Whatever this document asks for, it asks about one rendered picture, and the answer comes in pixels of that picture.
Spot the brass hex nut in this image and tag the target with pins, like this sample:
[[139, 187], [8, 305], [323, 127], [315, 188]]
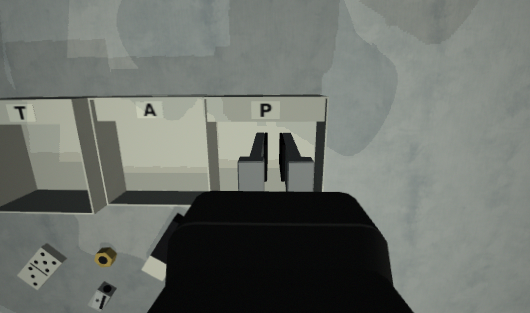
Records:
[[105, 257]]

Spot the beige three-compartment bin rack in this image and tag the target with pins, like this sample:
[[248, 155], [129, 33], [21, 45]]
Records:
[[145, 150]]

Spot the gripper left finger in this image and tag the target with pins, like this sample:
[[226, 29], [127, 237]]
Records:
[[252, 170]]

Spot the white domino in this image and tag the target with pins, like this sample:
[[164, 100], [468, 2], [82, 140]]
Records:
[[42, 266]]

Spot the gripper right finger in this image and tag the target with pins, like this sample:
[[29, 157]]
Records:
[[296, 171]]

